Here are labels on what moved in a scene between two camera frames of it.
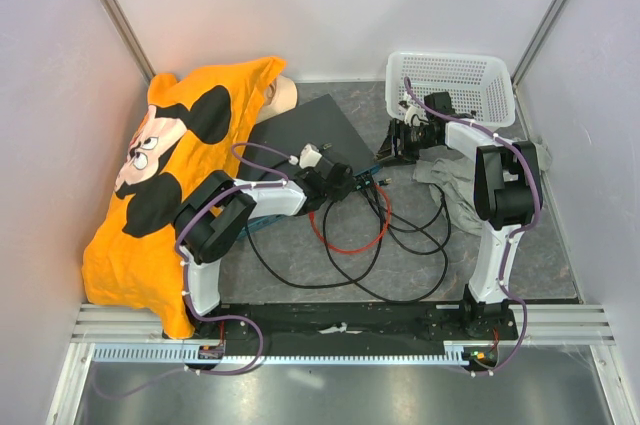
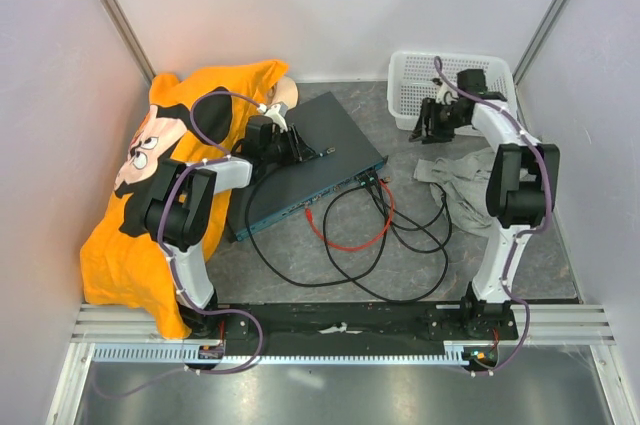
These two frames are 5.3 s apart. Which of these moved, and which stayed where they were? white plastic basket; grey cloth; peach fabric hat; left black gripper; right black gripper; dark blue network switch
Moved: left black gripper; right black gripper
Stayed: white plastic basket; peach fabric hat; grey cloth; dark blue network switch
